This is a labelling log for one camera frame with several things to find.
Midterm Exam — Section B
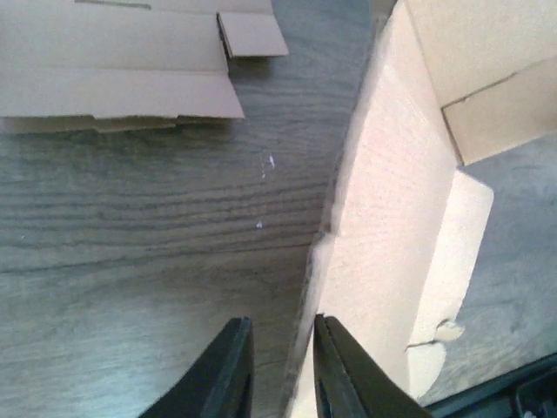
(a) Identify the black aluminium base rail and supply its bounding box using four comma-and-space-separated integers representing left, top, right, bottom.
426, 354, 557, 418

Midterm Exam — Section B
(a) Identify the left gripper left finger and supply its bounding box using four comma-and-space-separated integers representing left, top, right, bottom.
141, 317, 254, 418

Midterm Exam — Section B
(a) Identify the cardboard box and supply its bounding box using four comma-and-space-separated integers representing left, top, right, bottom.
281, 1, 556, 417

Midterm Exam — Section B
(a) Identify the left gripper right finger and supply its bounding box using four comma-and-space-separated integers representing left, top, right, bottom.
313, 314, 431, 418

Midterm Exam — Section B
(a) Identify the stack of flat cardboard blanks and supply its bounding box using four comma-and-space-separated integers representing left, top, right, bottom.
1, 1, 288, 133

